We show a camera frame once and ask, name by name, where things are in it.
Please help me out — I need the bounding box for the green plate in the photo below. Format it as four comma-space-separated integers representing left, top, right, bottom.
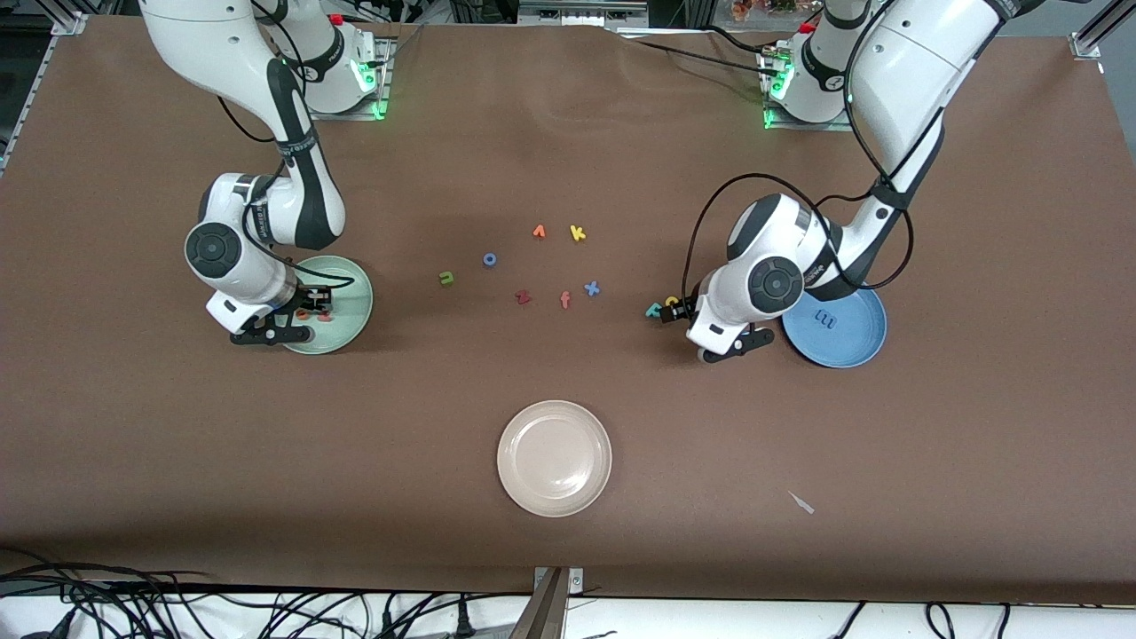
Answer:
280, 256, 375, 356

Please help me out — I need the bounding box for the blue plate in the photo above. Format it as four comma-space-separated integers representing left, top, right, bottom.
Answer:
781, 282, 888, 369

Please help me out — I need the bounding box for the beige plate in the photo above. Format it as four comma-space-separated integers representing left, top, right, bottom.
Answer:
497, 400, 613, 518

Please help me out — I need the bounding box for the brown table cover sheet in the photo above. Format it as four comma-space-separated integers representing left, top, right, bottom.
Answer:
0, 16, 1136, 604

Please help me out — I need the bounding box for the black table cable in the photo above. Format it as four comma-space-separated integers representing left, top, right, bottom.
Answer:
699, 23, 780, 56
612, 29, 782, 76

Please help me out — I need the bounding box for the silver bracket plate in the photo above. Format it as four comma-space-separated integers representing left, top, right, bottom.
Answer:
532, 566, 585, 596

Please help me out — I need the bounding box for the aluminium frame profile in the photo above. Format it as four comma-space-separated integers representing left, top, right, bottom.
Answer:
517, 0, 651, 28

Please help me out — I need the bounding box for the grey metal post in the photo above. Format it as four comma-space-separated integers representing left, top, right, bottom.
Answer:
508, 568, 569, 639

